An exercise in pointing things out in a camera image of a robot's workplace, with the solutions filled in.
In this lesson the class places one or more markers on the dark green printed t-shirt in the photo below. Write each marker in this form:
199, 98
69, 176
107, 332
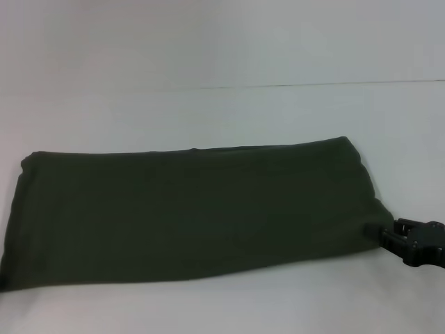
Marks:
191, 215

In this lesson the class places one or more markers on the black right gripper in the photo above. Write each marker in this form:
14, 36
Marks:
427, 247

